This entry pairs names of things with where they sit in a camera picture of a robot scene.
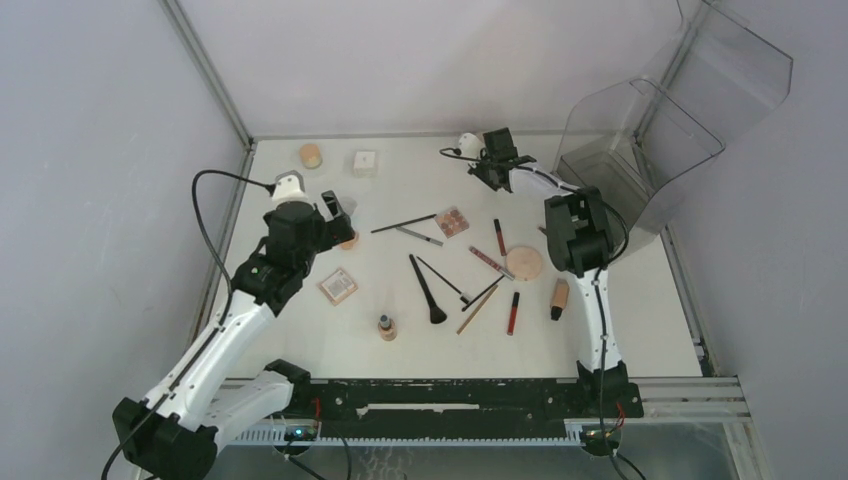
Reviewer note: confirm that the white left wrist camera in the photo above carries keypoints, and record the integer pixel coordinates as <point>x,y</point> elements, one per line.
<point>289,186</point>

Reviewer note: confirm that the beige beauty blender sponge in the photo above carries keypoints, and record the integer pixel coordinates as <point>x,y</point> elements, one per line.
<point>350,244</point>

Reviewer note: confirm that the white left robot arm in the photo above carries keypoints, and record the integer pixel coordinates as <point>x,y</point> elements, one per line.
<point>181,425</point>

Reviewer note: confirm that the red glitter lip gloss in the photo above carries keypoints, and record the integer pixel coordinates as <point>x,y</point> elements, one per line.
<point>491,262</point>

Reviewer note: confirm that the thin black angled brush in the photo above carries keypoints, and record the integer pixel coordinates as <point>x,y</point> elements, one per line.
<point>464,297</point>

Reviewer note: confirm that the gold slim pencil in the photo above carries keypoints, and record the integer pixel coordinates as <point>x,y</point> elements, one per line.
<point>478,306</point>

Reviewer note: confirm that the white cube box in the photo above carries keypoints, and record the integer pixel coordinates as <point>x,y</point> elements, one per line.
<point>365,164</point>

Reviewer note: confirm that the checkered eyeliner pencil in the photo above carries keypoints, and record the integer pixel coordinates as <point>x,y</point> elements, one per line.
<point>420,236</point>

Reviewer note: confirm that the clear acrylic makeup organizer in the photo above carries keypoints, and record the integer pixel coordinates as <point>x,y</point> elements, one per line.
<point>645,141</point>

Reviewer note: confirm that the large black powder brush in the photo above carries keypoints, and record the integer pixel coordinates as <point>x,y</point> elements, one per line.
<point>436,314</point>

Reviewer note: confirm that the round beige powder puff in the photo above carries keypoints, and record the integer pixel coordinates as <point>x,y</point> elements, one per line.
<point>524,263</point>

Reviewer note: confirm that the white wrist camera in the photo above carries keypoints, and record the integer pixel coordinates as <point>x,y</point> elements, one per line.
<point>470,146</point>
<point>289,186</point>

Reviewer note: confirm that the peach foundation bottle silver pump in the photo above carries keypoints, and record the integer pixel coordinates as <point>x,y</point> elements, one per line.
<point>387,328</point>

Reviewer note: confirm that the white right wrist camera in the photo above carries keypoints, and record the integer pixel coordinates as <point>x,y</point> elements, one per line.
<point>470,146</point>

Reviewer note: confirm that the black slim liner brush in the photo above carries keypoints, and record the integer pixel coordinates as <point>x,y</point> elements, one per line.
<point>482,293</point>

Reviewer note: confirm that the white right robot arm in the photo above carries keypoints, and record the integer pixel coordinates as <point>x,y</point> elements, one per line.
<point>580,241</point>

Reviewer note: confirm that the beige foundation bottle black cap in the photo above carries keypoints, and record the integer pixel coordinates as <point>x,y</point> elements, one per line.
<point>559,299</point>

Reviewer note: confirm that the nine-pan eyeshadow palette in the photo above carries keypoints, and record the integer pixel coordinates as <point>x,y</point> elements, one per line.
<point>451,222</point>

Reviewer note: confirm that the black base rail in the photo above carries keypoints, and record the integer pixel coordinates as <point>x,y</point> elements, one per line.
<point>456,409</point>

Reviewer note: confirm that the orange square powder compact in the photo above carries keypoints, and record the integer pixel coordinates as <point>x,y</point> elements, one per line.
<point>338,286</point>

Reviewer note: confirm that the round tan jar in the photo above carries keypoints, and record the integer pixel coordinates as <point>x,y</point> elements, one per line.
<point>310,156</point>

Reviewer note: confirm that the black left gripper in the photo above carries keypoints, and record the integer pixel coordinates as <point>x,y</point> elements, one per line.
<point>338,228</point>

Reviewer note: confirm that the orange-red lip gloss tube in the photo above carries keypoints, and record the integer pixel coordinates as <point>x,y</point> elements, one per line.
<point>499,237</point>

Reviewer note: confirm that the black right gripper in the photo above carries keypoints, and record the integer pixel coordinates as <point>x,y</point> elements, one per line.
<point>477,171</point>

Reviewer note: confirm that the red black liquid lipstick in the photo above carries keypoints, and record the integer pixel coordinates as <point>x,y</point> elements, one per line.
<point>512,321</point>

